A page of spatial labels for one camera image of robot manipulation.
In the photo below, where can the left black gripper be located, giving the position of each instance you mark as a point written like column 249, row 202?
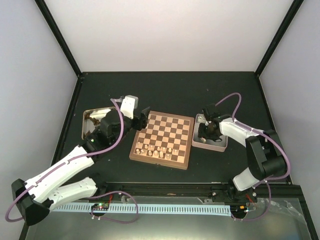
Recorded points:
column 141, row 120

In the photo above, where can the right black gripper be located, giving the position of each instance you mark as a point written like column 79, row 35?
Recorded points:
column 201, row 133

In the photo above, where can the second left white arm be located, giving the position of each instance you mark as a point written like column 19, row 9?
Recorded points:
column 105, row 137

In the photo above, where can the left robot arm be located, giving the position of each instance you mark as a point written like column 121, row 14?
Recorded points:
column 36, row 197

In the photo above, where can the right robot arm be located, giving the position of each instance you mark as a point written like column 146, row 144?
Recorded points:
column 266, row 159

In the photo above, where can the pink tin with light pieces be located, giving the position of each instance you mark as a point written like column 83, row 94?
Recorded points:
column 198, row 142

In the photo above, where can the wooden chess board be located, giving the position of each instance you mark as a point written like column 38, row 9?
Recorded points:
column 169, row 131

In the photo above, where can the gold tin with dark pieces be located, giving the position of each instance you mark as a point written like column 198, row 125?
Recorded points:
column 92, row 118

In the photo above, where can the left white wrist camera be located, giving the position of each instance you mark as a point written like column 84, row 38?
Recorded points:
column 128, row 105

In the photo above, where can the light blue cable duct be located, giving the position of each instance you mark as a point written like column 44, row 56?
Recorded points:
column 130, row 208

